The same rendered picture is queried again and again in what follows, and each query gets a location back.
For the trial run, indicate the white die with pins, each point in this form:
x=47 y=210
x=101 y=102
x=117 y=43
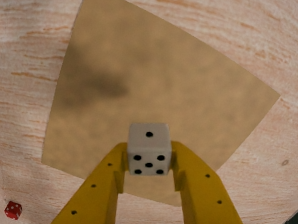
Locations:
x=149 y=149

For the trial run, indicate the tan mat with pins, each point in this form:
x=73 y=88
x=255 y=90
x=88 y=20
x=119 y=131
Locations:
x=125 y=65

